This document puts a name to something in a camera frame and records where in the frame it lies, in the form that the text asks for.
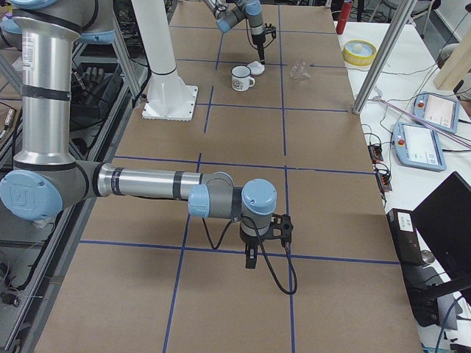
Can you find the white enamel mug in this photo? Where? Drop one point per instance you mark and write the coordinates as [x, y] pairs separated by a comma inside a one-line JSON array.
[[241, 78]]

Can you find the white camera stand column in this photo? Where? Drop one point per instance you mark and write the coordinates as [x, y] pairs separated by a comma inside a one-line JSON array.
[[168, 97]]

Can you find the red cylinder bottle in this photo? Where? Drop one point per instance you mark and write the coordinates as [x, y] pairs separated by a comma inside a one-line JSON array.
[[343, 17]]

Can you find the far teach pendant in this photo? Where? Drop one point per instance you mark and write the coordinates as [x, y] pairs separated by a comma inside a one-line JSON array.
[[440, 111]]

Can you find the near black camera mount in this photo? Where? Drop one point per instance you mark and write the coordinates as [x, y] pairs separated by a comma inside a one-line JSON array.
[[280, 228]]

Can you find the white ceramic lid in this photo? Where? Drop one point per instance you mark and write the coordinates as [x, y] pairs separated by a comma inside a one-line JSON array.
[[256, 68]]

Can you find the teach pendant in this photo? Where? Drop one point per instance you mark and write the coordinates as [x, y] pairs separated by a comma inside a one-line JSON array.
[[440, 111], [418, 147]]

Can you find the lower orange usb hub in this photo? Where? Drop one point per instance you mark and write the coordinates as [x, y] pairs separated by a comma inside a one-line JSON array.
[[384, 184]]

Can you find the aluminium frame post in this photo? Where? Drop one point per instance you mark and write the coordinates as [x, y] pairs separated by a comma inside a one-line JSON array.
[[392, 34]]

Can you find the wooden beam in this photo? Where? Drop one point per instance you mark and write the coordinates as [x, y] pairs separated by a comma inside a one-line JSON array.
[[455, 67]]

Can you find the black monitor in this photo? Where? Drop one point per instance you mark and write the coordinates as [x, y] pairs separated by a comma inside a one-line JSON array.
[[443, 221]]

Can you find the upper orange usb hub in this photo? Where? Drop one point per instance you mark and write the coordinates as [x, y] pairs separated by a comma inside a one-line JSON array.
[[375, 153]]

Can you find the near teach pendant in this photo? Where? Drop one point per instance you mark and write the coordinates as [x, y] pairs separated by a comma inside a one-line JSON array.
[[418, 147]]

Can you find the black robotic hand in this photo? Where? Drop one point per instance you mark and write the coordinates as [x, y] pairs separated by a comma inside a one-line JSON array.
[[88, 86]]

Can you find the black computer box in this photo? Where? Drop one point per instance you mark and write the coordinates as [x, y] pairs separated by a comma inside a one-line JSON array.
[[428, 295]]

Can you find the orange usb hub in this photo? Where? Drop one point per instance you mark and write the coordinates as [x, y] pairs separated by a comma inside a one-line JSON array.
[[384, 184], [375, 153]]

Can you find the yellow tape roll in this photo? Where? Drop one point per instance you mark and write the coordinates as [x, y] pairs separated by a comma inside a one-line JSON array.
[[359, 52]]

